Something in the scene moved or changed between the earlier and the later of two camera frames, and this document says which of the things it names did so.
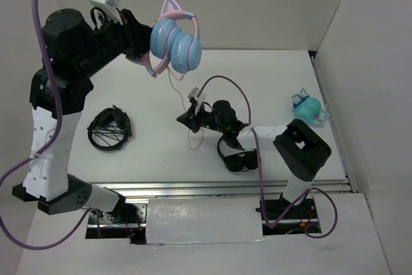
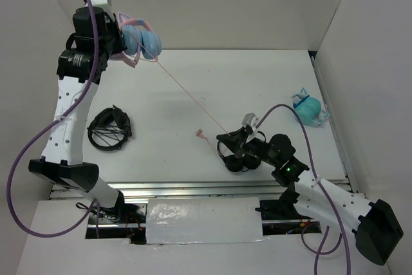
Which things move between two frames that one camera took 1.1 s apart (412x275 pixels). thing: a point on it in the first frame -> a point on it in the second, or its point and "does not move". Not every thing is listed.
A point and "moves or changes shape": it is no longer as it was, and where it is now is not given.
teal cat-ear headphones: (308, 109) does not move
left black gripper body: (127, 41) -> (112, 42)
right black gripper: (192, 123) -> (236, 140)
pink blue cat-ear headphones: (175, 42) moves or changes shape
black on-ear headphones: (241, 161) does not move
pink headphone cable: (188, 137) moves or changes shape
